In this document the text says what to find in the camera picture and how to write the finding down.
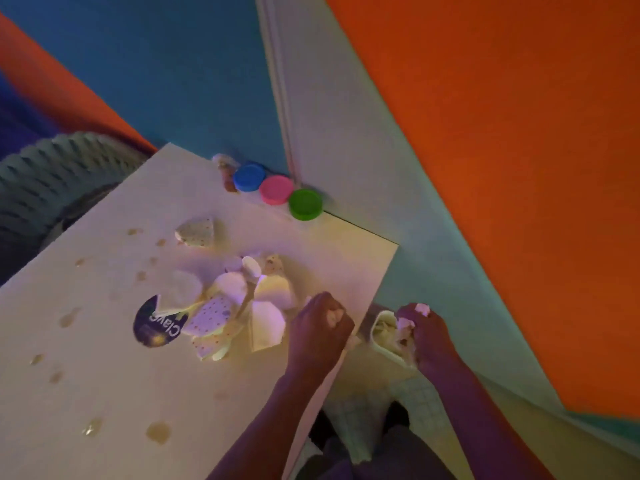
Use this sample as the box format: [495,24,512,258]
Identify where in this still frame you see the dotted shard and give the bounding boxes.
[174,217,216,248]

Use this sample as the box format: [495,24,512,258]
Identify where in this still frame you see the person's dark trousers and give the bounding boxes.
[295,425,458,480]

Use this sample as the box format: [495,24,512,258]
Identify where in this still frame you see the person's right forearm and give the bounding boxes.
[422,362,556,480]

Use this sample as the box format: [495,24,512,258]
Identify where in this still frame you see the clay tub with pink lid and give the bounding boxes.
[258,175,295,206]

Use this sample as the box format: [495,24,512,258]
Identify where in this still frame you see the clay tub with green lid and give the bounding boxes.
[288,188,324,222]

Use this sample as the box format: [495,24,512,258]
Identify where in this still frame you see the person's black left shoe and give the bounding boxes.
[307,410,338,450]

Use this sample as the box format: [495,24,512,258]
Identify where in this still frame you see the person's right hand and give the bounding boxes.
[396,303,463,380]

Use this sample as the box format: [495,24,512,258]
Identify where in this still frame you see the grey wicker chair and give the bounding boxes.
[0,132,151,285]

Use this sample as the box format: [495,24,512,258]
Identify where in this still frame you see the dark blue torn label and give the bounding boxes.
[132,294,190,348]

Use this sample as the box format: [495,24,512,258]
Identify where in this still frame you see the white plastic tub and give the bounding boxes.
[369,310,418,370]

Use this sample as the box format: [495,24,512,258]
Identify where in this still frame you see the person's left forearm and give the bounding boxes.
[206,365,331,480]

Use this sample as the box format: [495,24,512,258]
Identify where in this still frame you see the clay tub with blue lid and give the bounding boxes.
[232,163,267,193]

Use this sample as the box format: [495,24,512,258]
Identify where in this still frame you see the white door frame trim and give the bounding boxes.
[255,0,302,181]

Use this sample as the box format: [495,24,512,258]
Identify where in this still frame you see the person's black shoe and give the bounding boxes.
[307,410,338,450]
[382,401,411,435]

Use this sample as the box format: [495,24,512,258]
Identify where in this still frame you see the person's left hand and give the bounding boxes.
[286,292,356,378]

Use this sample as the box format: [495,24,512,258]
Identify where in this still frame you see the pile of white broken pieces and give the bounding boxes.
[155,252,313,363]

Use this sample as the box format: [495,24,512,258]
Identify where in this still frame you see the person's black right shoe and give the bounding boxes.
[382,401,411,435]

